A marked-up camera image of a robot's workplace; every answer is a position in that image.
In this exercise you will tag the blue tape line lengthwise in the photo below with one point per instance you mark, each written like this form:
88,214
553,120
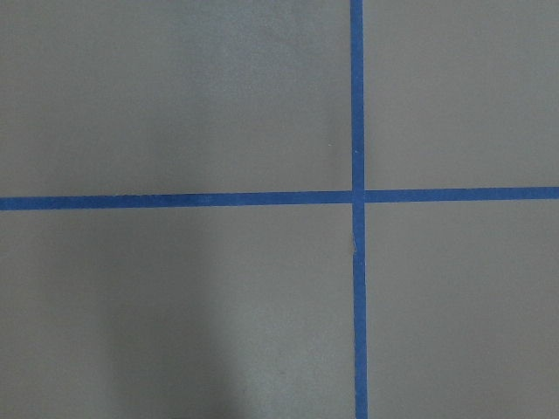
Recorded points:
358,210

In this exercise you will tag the blue tape line crosswise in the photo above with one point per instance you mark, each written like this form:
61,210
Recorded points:
274,198

